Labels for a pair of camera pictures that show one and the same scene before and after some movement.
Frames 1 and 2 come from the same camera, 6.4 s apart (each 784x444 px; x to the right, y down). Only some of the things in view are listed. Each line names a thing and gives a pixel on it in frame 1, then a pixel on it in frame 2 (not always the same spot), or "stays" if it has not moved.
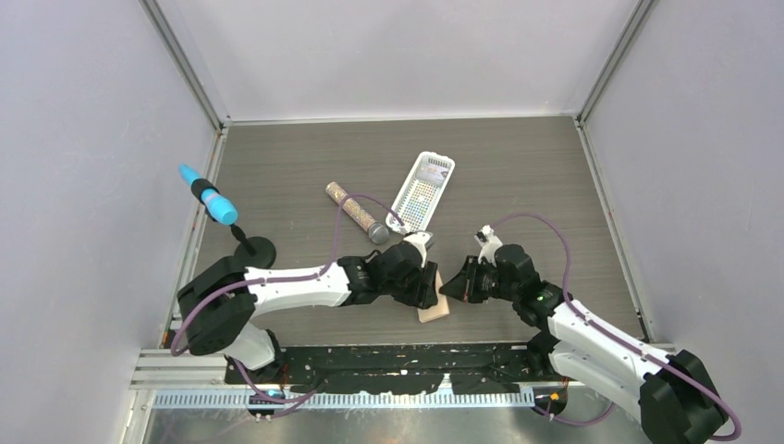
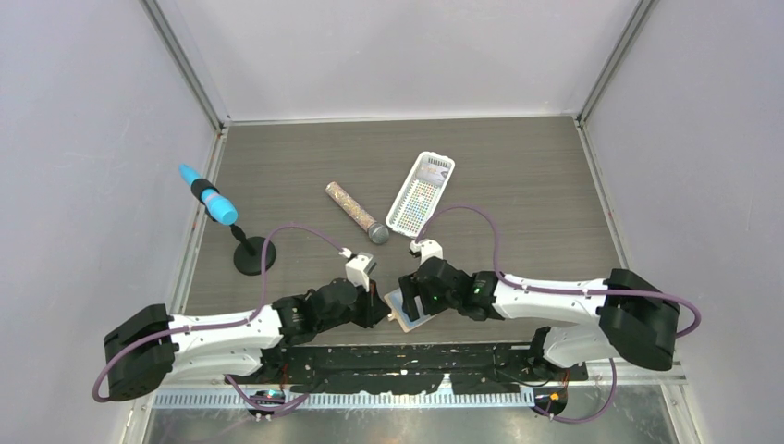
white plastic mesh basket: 421,195 stays
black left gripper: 423,294 to 374,309
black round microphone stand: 255,252 stays
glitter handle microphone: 377,232 stays
